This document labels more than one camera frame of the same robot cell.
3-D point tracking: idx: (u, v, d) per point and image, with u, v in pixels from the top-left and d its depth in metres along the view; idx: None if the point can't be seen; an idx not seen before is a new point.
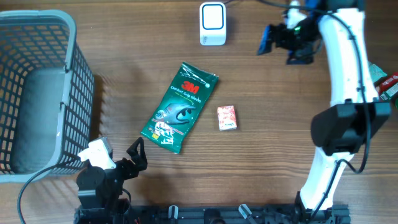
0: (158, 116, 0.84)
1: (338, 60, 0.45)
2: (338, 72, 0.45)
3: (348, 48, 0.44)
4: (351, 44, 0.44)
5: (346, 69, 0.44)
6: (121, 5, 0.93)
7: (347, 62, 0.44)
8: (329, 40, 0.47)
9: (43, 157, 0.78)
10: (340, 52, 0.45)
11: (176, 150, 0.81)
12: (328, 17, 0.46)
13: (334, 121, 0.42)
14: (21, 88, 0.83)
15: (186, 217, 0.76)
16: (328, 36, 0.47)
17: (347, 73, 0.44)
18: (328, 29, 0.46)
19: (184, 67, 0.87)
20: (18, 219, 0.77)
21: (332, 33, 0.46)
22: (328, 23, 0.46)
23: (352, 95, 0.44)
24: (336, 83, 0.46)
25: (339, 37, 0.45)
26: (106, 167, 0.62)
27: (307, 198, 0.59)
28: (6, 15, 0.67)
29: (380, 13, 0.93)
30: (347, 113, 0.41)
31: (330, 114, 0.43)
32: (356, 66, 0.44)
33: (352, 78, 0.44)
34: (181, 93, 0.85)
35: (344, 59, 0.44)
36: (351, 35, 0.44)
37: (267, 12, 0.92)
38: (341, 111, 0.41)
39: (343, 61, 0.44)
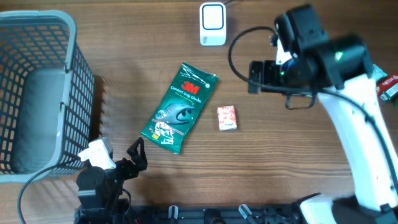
0: (158, 116, 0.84)
1: (361, 150, 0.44)
2: (362, 173, 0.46)
3: (368, 131, 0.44)
4: (368, 126, 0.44)
5: (375, 150, 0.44)
6: (121, 6, 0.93)
7: (372, 145, 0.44)
8: (346, 126, 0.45)
9: (43, 157, 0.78)
10: (359, 140, 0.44)
11: (176, 150, 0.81)
12: (335, 102, 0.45)
13: None
14: (21, 88, 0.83)
15: (186, 217, 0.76)
16: (342, 116, 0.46)
17: (367, 150, 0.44)
18: (340, 111, 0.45)
19: (184, 67, 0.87)
20: (18, 219, 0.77)
21: (347, 114, 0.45)
22: (339, 107, 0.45)
23: (384, 176, 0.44)
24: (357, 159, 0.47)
25: (352, 119, 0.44)
26: (106, 167, 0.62)
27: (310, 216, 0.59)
28: (6, 16, 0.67)
29: (380, 13, 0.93)
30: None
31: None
32: (369, 144, 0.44)
33: (376, 163, 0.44)
34: (181, 93, 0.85)
35: (365, 144, 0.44)
36: (359, 107, 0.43)
37: (267, 12, 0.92)
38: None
39: (374, 144, 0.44)
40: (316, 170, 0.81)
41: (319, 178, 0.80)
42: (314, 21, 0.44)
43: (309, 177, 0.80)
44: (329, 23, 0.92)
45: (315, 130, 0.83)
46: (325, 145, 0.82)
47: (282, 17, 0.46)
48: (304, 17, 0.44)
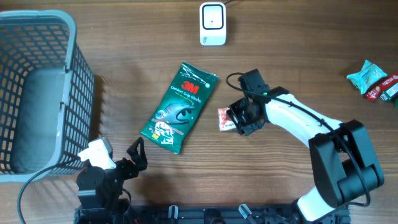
0: (158, 116, 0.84)
1: (295, 123, 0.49)
2: (304, 134, 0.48)
3: (293, 111, 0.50)
4: (293, 107, 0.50)
5: (305, 118, 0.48)
6: (121, 6, 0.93)
7: (301, 117, 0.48)
8: (278, 118, 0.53)
9: (43, 157, 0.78)
10: (288, 117, 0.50)
11: (176, 150, 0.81)
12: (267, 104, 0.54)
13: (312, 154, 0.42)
14: (21, 88, 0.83)
15: (186, 217, 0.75)
16: (273, 114, 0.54)
17: (303, 122, 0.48)
18: (272, 112, 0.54)
19: (184, 67, 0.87)
20: (18, 219, 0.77)
21: (274, 112, 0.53)
22: (267, 110, 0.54)
23: (320, 130, 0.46)
24: (303, 135, 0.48)
25: (283, 110, 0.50)
26: (106, 167, 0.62)
27: (308, 211, 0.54)
28: (6, 15, 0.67)
29: (380, 13, 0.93)
30: (327, 147, 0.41)
31: (315, 158, 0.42)
32: (305, 117, 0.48)
33: (311, 123, 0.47)
34: (181, 93, 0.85)
35: (295, 117, 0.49)
36: (287, 102, 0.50)
37: (267, 12, 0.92)
38: (323, 151, 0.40)
39: (300, 116, 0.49)
40: None
41: None
42: (260, 79, 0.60)
43: (309, 177, 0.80)
44: (329, 23, 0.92)
45: None
46: None
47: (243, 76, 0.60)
48: (255, 78, 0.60)
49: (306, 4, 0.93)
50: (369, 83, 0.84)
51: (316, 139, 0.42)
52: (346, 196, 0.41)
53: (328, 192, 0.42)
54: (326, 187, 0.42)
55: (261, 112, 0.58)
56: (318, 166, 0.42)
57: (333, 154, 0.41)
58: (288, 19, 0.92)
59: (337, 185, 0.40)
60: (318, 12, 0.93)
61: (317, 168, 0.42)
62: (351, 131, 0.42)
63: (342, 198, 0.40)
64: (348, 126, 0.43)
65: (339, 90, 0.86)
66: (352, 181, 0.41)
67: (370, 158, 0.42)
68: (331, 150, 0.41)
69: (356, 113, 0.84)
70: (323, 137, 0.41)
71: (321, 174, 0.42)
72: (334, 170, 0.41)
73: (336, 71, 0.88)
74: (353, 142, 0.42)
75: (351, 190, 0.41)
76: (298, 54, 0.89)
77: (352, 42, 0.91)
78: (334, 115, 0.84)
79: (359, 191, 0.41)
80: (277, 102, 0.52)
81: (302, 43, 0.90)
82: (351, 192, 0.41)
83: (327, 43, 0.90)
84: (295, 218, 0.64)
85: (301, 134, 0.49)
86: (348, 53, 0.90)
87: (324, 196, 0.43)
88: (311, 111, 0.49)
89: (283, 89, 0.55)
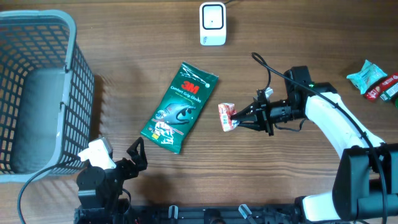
0: (158, 116, 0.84)
1: (334, 126, 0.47)
2: (339, 139, 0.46)
3: (335, 113, 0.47)
4: (337, 111, 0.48)
5: (347, 125, 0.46)
6: (121, 5, 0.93)
7: (342, 123, 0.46)
8: (316, 116, 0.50)
9: (43, 157, 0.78)
10: (331, 118, 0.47)
11: (176, 150, 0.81)
12: (311, 101, 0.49)
13: (342, 162, 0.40)
14: (20, 88, 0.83)
15: (186, 217, 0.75)
16: (312, 110, 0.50)
17: (343, 128, 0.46)
18: (312, 107, 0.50)
19: (184, 67, 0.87)
20: (18, 219, 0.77)
21: (313, 108, 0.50)
22: (310, 104, 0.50)
23: (360, 142, 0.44)
24: (338, 141, 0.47)
25: (326, 108, 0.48)
26: (106, 167, 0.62)
27: (309, 211, 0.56)
28: (6, 15, 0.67)
29: (380, 13, 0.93)
30: (360, 162, 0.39)
31: (344, 168, 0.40)
32: (347, 124, 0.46)
33: (351, 132, 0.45)
34: (181, 93, 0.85)
35: (337, 121, 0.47)
36: (333, 103, 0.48)
37: (267, 12, 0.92)
38: (355, 163, 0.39)
39: (342, 121, 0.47)
40: (316, 170, 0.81)
41: (319, 178, 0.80)
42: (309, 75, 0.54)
43: (309, 177, 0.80)
44: (329, 23, 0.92)
45: (315, 130, 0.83)
46: (324, 145, 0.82)
47: (293, 68, 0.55)
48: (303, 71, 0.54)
49: (306, 4, 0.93)
50: (369, 83, 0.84)
51: (352, 150, 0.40)
52: (360, 213, 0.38)
53: (343, 204, 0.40)
54: (344, 199, 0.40)
55: (301, 102, 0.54)
56: (343, 177, 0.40)
57: (365, 169, 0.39)
58: (289, 19, 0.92)
59: (356, 200, 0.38)
60: (318, 12, 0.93)
61: (342, 178, 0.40)
62: (390, 152, 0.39)
63: (356, 214, 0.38)
64: (390, 147, 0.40)
65: (339, 90, 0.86)
66: (373, 201, 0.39)
67: None
68: (364, 165, 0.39)
69: (356, 114, 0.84)
70: (359, 151, 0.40)
71: (344, 185, 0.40)
72: (358, 185, 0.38)
73: (336, 71, 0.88)
74: (388, 163, 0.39)
75: (368, 209, 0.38)
76: (298, 54, 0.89)
77: (352, 42, 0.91)
78: None
79: (377, 213, 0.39)
80: (322, 99, 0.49)
81: (302, 43, 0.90)
82: (367, 211, 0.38)
83: (327, 43, 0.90)
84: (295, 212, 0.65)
85: (336, 139, 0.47)
86: (348, 53, 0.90)
87: (338, 207, 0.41)
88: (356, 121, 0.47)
89: (331, 87, 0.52)
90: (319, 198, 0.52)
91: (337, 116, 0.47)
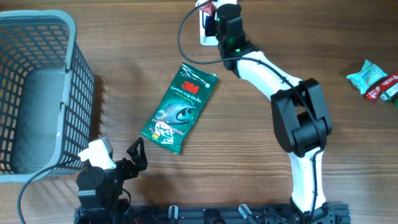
0: (158, 116, 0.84)
1: (263, 79, 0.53)
2: (268, 90, 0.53)
3: (259, 68, 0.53)
4: (261, 65, 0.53)
5: (270, 74, 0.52)
6: (121, 5, 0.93)
7: (267, 76, 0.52)
8: (247, 73, 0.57)
9: (43, 157, 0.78)
10: (257, 74, 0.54)
11: (176, 150, 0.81)
12: (239, 61, 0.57)
13: (273, 107, 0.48)
14: (20, 88, 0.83)
15: (186, 217, 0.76)
16: (243, 69, 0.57)
17: (267, 79, 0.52)
18: (243, 68, 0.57)
19: (184, 67, 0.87)
20: (18, 220, 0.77)
21: (244, 68, 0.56)
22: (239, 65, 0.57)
23: (282, 87, 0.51)
24: (268, 90, 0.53)
25: (252, 66, 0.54)
26: (106, 167, 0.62)
27: (300, 201, 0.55)
28: (6, 15, 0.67)
29: (380, 13, 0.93)
30: (286, 102, 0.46)
31: (275, 111, 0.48)
32: (270, 73, 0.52)
33: (274, 81, 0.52)
34: (181, 93, 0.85)
35: (262, 74, 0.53)
36: (257, 60, 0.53)
37: (267, 12, 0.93)
38: (282, 105, 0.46)
39: (266, 73, 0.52)
40: None
41: None
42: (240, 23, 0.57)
43: None
44: (329, 23, 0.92)
45: None
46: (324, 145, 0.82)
47: (227, 20, 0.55)
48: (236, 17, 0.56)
49: (306, 4, 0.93)
50: (369, 83, 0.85)
51: (278, 94, 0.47)
52: (298, 142, 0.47)
53: (284, 139, 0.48)
54: (283, 135, 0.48)
55: (232, 66, 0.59)
56: (277, 118, 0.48)
57: (290, 106, 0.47)
58: (289, 19, 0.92)
59: (291, 132, 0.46)
60: (318, 12, 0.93)
61: (277, 119, 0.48)
62: (308, 88, 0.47)
63: (295, 144, 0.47)
64: (306, 84, 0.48)
65: (339, 90, 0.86)
66: (306, 130, 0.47)
67: (322, 111, 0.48)
68: (288, 104, 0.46)
69: (356, 113, 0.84)
70: (283, 93, 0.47)
71: (280, 124, 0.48)
72: (289, 121, 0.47)
73: (336, 71, 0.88)
74: (308, 97, 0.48)
75: (305, 136, 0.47)
76: (297, 54, 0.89)
77: (351, 42, 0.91)
78: (334, 115, 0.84)
79: (312, 139, 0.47)
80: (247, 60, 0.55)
81: (302, 43, 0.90)
82: (303, 139, 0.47)
83: (327, 43, 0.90)
84: (295, 218, 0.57)
85: (265, 88, 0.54)
86: (348, 53, 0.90)
87: (283, 144, 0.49)
88: (276, 68, 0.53)
89: (254, 46, 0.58)
90: (295, 177, 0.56)
91: (261, 70, 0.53)
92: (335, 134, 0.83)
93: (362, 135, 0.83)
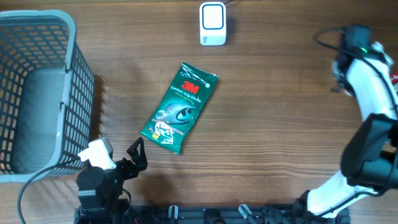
0: (158, 116, 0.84)
1: (372, 94, 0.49)
2: (367, 107, 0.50)
3: (377, 83, 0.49)
4: (377, 79, 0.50)
5: (384, 95, 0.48)
6: (121, 5, 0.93)
7: (379, 93, 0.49)
8: (357, 76, 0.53)
9: (43, 157, 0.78)
10: (372, 86, 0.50)
11: (176, 150, 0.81)
12: (357, 61, 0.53)
13: (365, 123, 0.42)
14: (20, 88, 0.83)
15: (186, 217, 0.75)
16: (354, 71, 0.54)
17: (381, 98, 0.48)
18: (355, 68, 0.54)
19: (184, 67, 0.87)
20: (18, 219, 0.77)
21: (356, 70, 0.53)
22: (354, 65, 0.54)
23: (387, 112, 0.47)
24: (370, 107, 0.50)
25: (369, 73, 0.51)
26: (106, 167, 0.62)
27: (313, 203, 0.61)
28: (5, 15, 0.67)
29: (380, 12, 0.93)
30: (385, 126, 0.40)
31: (362, 130, 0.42)
32: (387, 95, 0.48)
33: (385, 103, 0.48)
34: (181, 93, 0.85)
35: (375, 88, 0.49)
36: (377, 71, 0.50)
37: (267, 12, 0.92)
38: (378, 125, 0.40)
39: (381, 90, 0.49)
40: (316, 170, 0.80)
41: (320, 178, 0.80)
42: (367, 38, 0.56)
43: (309, 177, 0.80)
44: (329, 23, 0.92)
45: (314, 130, 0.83)
46: (324, 145, 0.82)
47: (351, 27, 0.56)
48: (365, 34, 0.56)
49: (306, 4, 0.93)
50: None
51: (380, 117, 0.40)
52: (363, 169, 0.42)
53: (349, 163, 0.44)
54: (354, 158, 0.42)
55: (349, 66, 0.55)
56: (361, 137, 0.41)
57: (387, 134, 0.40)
58: (289, 19, 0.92)
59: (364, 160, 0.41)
60: (319, 12, 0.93)
61: (356, 139, 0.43)
62: None
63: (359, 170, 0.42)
64: None
65: (339, 90, 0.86)
66: (379, 165, 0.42)
67: None
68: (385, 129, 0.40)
69: (356, 113, 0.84)
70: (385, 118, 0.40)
71: (357, 145, 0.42)
72: (374, 145, 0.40)
73: None
74: None
75: (373, 170, 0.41)
76: (298, 54, 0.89)
77: None
78: (334, 115, 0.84)
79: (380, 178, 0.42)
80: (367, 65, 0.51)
81: (302, 43, 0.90)
82: (372, 173, 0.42)
83: (328, 43, 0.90)
84: (297, 206, 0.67)
85: (369, 105, 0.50)
86: None
87: (344, 167, 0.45)
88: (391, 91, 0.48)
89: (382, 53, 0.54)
90: (327, 184, 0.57)
91: (375, 85, 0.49)
92: (334, 134, 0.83)
93: None
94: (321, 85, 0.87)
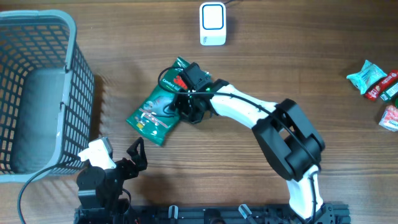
0: (146, 107, 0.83)
1: (239, 112, 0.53)
2: (245, 121, 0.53)
3: (234, 102, 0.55)
4: (233, 99, 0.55)
5: (247, 107, 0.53)
6: (121, 5, 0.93)
7: (244, 108, 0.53)
8: (223, 111, 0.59)
9: (43, 157, 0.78)
10: (233, 107, 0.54)
11: (159, 142, 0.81)
12: (212, 98, 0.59)
13: (259, 139, 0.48)
14: (20, 88, 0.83)
15: (186, 217, 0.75)
16: (217, 107, 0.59)
17: (246, 109, 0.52)
18: (217, 106, 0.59)
19: (180, 61, 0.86)
20: (17, 219, 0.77)
21: (219, 106, 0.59)
22: (213, 104, 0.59)
23: (259, 116, 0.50)
24: (247, 123, 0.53)
25: (224, 101, 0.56)
26: (106, 167, 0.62)
27: (301, 210, 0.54)
28: (5, 15, 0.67)
29: (380, 12, 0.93)
30: (267, 130, 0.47)
31: (262, 142, 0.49)
32: (246, 105, 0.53)
33: (251, 111, 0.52)
34: (172, 86, 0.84)
35: (236, 107, 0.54)
36: (228, 94, 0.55)
37: (267, 12, 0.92)
38: (264, 135, 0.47)
39: (241, 105, 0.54)
40: None
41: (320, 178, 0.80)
42: (200, 73, 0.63)
43: None
44: (329, 23, 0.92)
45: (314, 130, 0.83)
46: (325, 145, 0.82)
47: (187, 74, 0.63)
48: (198, 71, 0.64)
49: (306, 4, 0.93)
50: (369, 83, 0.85)
51: (260, 126, 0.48)
52: (295, 168, 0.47)
53: (281, 170, 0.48)
54: (278, 165, 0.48)
55: (207, 107, 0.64)
56: (267, 150, 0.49)
57: (274, 135, 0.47)
58: (289, 19, 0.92)
59: (285, 162, 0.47)
60: (319, 12, 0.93)
61: (267, 151, 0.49)
62: (286, 110, 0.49)
63: (292, 172, 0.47)
64: (283, 106, 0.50)
65: (339, 90, 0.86)
66: (296, 153, 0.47)
67: (306, 130, 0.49)
68: (270, 132, 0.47)
69: (356, 113, 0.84)
70: (263, 124, 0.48)
71: (272, 155, 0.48)
72: (278, 148, 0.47)
73: (336, 71, 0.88)
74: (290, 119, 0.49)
75: (297, 163, 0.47)
76: (297, 54, 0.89)
77: (352, 42, 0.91)
78: (334, 115, 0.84)
79: (306, 159, 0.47)
80: (220, 96, 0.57)
81: (302, 43, 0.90)
82: (300, 161, 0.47)
83: (328, 43, 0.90)
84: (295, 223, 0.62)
85: (245, 122, 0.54)
86: (348, 53, 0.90)
87: (282, 175, 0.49)
88: (250, 99, 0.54)
89: (222, 81, 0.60)
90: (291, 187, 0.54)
91: (234, 107, 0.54)
92: (335, 134, 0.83)
93: (362, 135, 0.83)
94: (320, 85, 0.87)
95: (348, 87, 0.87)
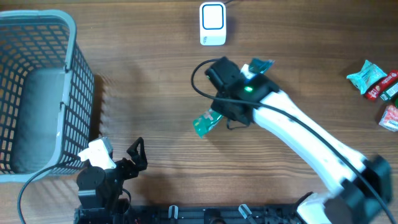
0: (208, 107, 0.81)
1: (305, 145, 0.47)
2: (320, 163, 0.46)
3: (297, 129, 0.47)
4: (295, 124, 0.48)
5: (324, 150, 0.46)
6: (121, 5, 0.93)
7: (273, 116, 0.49)
8: (267, 124, 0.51)
9: (43, 157, 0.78)
10: (296, 136, 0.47)
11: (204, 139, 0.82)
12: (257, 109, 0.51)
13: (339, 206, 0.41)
14: (20, 88, 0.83)
15: (186, 217, 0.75)
16: (266, 122, 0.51)
17: (321, 154, 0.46)
18: (260, 118, 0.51)
19: None
20: (17, 219, 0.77)
21: (265, 121, 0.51)
22: (257, 116, 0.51)
23: (341, 170, 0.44)
24: (319, 167, 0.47)
25: (281, 123, 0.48)
26: (106, 167, 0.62)
27: None
28: (5, 15, 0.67)
29: (380, 12, 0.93)
30: (353, 198, 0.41)
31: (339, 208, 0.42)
32: (320, 144, 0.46)
33: (329, 159, 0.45)
34: None
35: (302, 140, 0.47)
36: (288, 116, 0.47)
37: (267, 12, 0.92)
38: (350, 202, 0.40)
39: (313, 141, 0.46)
40: None
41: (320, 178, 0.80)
42: None
43: (309, 177, 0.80)
44: (329, 23, 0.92)
45: None
46: None
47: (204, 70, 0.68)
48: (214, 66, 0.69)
49: (306, 4, 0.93)
50: (369, 83, 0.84)
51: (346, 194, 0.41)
52: None
53: None
54: None
55: None
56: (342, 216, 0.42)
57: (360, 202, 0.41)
58: (289, 19, 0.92)
59: None
60: (319, 12, 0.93)
61: (339, 217, 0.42)
62: (377, 175, 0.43)
63: None
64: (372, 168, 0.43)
65: (339, 90, 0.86)
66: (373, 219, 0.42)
67: (388, 192, 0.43)
68: (356, 201, 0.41)
69: (356, 112, 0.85)
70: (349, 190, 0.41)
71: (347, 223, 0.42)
72: (360, 216, 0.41)
73: (336, 71, 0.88)
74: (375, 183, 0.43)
75: None
76: (297, 54, 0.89)
77: (352, 42, 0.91)
78: (334, 115, 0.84)
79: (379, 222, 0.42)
80: (272, 111, 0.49)
81: (302, 43, 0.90)
82: None
83: (327, 42, 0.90)
84: None
85: (318, 164, 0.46)
86: (348, 53, 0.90)
87: None
88: (325, 137, 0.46)
89: (270, 83, 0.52)
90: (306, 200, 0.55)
91: (300, 140, 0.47)
92: (335, 134, 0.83)
93: (362, 135, 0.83)
94: (320, 85, 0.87)
95: (349, 87, 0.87)
